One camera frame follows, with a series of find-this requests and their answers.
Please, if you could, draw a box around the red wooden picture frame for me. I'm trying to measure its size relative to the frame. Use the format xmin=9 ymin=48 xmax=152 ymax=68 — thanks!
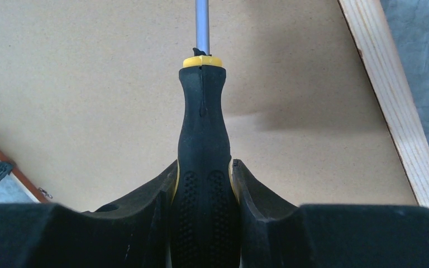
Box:
xmin=0 ymin=1 xmax=429 ymax=211

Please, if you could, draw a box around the black yellow screwdriver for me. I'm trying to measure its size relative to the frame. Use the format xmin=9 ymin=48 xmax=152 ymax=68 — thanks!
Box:
xmin=169 ymin=1 xmax=241 ymax=267

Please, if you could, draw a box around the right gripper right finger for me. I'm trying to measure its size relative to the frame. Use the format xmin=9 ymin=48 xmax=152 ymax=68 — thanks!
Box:
xmin=232 ymin=160 xmax=429 ymax=267

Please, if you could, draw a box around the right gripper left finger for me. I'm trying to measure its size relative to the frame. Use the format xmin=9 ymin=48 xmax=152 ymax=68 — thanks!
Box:
xmin=0 ymin=163 xmax=178 ymax=267

